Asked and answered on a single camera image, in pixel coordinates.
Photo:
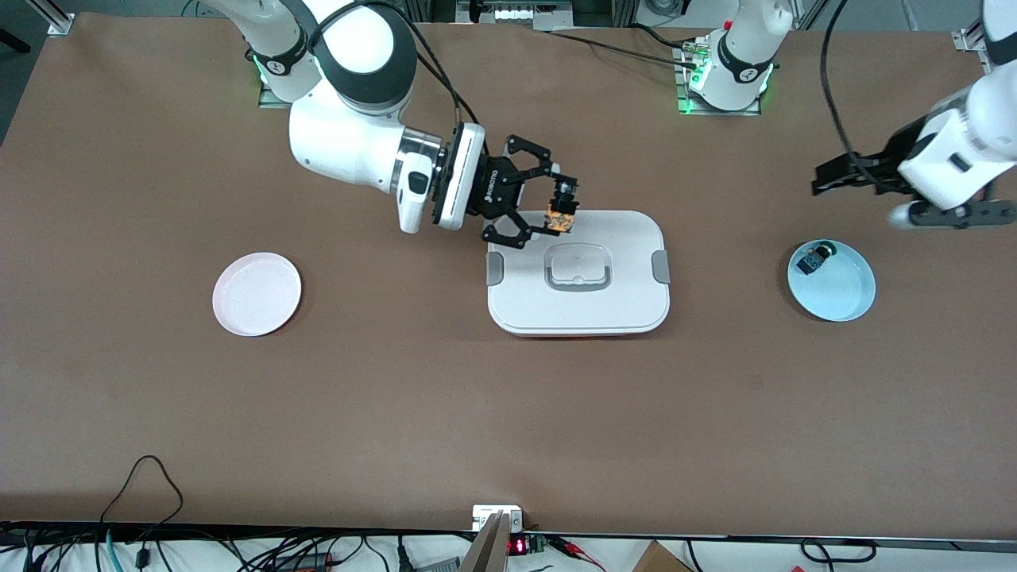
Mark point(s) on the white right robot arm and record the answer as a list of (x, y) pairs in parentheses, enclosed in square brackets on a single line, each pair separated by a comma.
[(342, 151)]

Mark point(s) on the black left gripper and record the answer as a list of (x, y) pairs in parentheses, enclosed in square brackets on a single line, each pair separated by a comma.
[(888, 160)]

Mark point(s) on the light blue round plate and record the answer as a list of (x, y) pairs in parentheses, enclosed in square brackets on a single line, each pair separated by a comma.
[(838, 294)]

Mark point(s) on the aluminium camera post profile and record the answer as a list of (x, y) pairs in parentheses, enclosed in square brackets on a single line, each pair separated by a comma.
[(489, 548)]

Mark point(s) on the blue and black switch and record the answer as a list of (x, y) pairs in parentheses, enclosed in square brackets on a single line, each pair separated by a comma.
[(810, 260)]

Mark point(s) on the white metal mounting bracket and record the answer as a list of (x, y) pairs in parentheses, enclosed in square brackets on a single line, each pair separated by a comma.
[(481, 516)]

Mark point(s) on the brown cardboard box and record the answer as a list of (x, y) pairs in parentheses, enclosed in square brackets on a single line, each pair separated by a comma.
[(659, 560)]

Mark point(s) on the white lunch box grey clips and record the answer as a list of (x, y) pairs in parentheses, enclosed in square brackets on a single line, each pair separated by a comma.
[(580, 306)]

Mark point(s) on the orange and black switch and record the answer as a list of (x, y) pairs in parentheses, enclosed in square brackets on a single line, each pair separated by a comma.
[(561, 216)]

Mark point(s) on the red digit display module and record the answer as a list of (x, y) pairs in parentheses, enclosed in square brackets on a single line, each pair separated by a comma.
[(518, 546)]

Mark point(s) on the white power strip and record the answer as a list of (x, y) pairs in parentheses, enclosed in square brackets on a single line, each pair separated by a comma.
[(524, 12)]

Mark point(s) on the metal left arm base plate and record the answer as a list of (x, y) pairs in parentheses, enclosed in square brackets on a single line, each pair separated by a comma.
[(715, 113)]

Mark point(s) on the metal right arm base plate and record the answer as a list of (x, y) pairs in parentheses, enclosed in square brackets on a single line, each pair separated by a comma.
[(270, 99)]

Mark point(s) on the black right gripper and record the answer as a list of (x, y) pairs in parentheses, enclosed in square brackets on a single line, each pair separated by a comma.
[(490, 191)]

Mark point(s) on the aluminium frame profile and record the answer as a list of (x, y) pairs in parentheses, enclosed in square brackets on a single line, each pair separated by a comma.
[(56, 20), (969, 40)]

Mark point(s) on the pink round plate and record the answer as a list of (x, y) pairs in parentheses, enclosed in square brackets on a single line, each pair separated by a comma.
[(257, 294)]

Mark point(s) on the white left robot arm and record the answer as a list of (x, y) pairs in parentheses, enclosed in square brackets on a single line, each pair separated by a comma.
[(969, 143)]

